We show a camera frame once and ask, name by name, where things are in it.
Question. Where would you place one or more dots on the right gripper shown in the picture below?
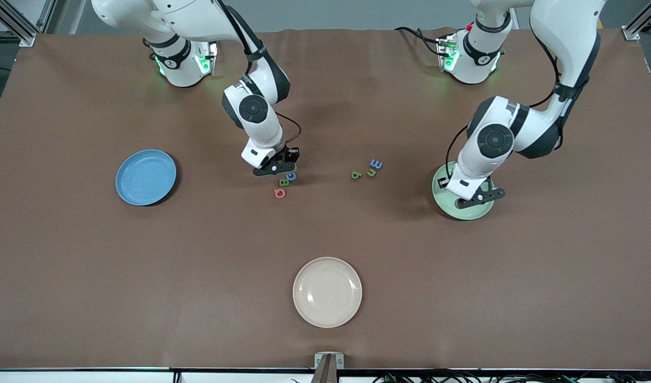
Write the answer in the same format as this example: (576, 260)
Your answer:
(289, 155)

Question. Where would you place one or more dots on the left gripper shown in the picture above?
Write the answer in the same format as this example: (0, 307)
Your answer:
(441, 181)

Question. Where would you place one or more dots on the red foam letter Q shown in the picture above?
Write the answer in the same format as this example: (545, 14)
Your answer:
(276, 193)

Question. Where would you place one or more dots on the blue foam letter m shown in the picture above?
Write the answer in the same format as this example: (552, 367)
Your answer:
(376, 164)

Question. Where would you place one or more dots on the green foam letter q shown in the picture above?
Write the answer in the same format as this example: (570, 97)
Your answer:
(356, 174)

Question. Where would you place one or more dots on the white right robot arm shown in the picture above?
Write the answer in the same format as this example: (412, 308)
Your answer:
(256, 109)

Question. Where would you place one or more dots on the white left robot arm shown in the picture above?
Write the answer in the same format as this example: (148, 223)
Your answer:
(495, 141)

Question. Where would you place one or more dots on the green plate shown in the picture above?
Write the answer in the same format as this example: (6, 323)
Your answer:
(442, 206)

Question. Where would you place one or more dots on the beige plate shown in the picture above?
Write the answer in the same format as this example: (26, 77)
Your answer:
(327, 292)

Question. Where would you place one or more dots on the blue plate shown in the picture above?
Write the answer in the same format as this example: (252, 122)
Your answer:
(144, 178)

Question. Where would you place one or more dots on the brown table mat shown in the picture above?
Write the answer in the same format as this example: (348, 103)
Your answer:
(325, 239)

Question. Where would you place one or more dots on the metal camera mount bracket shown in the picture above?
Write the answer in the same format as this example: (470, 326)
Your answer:
(328, 361)

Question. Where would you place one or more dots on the aluminium frame profile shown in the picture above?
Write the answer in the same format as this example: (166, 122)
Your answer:
(633, 35)
(27, 38)

